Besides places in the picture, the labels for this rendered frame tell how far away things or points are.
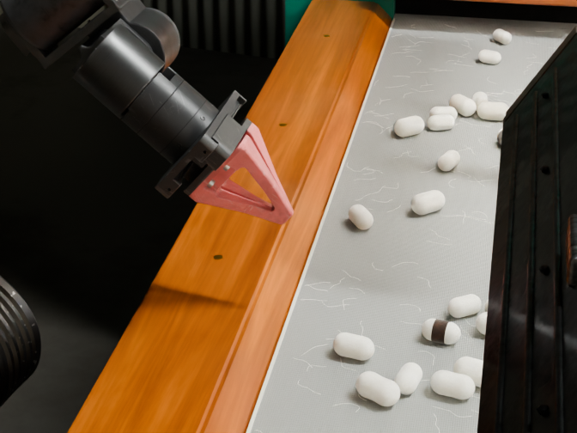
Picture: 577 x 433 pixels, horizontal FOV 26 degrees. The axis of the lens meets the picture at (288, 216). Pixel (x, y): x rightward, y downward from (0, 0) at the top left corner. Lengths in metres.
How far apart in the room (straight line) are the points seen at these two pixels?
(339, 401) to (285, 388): 0.05
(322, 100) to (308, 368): 0.53
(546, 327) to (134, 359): 0.61
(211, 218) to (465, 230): 0.25
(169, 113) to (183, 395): 0.22
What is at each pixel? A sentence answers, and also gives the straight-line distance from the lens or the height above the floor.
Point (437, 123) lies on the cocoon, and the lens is 1.45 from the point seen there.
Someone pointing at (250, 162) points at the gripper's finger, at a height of 0.90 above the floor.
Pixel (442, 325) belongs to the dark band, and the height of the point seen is 0.76.
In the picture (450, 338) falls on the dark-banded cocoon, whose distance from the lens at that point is 1.05.
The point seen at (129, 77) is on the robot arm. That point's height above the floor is 0.97.
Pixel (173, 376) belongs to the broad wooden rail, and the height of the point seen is 0.77.
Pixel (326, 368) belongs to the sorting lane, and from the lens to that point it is 1.02.
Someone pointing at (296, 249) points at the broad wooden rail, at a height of 0.75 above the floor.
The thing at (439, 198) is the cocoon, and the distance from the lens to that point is 1.26.
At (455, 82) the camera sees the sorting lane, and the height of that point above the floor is 0.74.
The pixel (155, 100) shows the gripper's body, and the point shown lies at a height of 0.95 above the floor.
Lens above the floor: 1.31
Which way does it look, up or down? 27 degrees down
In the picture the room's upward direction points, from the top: straight up
